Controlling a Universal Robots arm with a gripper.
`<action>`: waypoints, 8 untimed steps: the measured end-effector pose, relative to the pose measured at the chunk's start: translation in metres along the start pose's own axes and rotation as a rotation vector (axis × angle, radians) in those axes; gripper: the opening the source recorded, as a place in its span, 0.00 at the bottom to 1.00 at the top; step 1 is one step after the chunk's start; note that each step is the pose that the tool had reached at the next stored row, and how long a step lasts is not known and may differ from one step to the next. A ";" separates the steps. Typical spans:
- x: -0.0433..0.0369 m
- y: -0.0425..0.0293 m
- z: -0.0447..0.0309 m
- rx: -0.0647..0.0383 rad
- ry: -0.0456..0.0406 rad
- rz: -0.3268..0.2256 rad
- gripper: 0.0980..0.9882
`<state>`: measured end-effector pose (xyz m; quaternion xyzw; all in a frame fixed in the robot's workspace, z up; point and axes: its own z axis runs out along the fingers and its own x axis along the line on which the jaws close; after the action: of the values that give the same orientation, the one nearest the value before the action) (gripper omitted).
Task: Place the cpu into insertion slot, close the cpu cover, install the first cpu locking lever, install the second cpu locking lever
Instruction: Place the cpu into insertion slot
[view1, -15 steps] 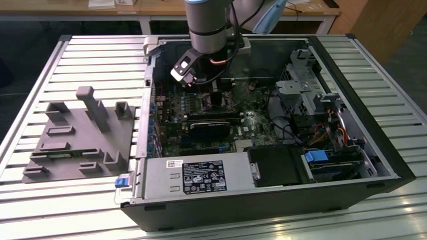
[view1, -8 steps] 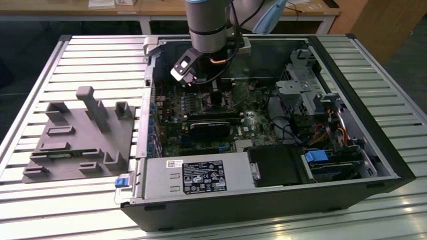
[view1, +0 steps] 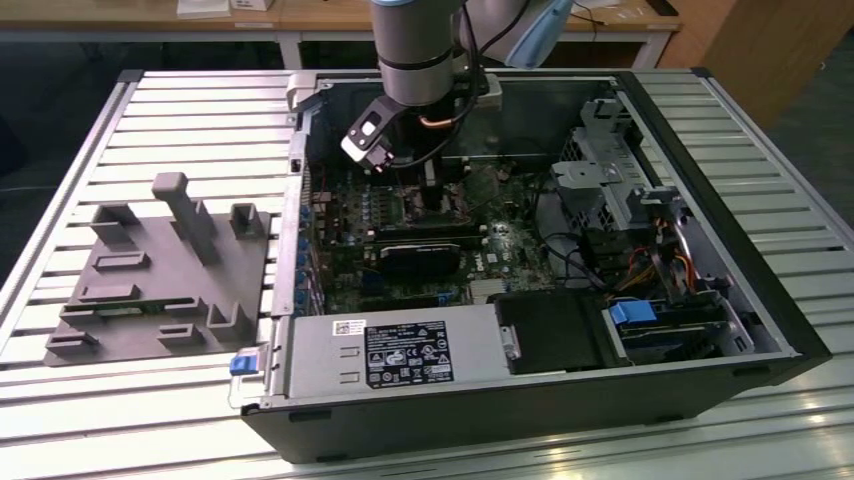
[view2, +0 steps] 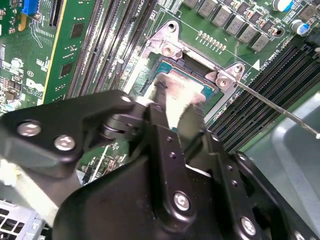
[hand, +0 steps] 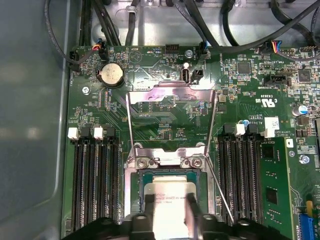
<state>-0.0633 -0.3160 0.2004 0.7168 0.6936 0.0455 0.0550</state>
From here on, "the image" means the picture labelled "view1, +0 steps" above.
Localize CPU socket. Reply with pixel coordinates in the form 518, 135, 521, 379
398, 182, 470, 223

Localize black RAM slot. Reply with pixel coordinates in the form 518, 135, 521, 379
378, 234, 484, 245
378, 222, 484, 231
378, 230, 484, 240
378, 226, 484, 235

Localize green motherboard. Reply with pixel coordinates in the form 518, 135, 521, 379
307, 162, 560, 317

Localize black graphics card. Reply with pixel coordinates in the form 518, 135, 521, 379
378, 243, 464, 278

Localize metal drive cage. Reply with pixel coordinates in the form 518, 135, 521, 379
550, 97, 689, 232

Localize silver chipset heatsink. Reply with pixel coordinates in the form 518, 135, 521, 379
470, 279, 512, 302

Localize black disk bay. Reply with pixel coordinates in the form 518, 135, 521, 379
494, 292, 613, 376

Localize hard disk in blue carrier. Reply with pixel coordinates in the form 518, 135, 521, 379
604, 298, 736, 362

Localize grey power supply unit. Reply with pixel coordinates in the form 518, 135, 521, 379
266, 302, 517, 409

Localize grey parts rack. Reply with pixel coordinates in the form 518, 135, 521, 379
41, 171, 274, 369

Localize wooden desk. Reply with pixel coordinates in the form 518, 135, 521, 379
0, 0, 684, 71

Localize wooden cabinet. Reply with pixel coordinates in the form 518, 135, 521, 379
657, 0, 854, 130

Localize blue case latch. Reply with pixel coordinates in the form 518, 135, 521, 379
227, 349, 259, 378

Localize black PC case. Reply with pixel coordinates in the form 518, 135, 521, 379
239, 67, 836, 464

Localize white rimmed wrist camera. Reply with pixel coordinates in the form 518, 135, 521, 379
339, 97, 404, 175

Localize orange yellow power wires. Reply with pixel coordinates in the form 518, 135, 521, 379
617, 243, 704, 297

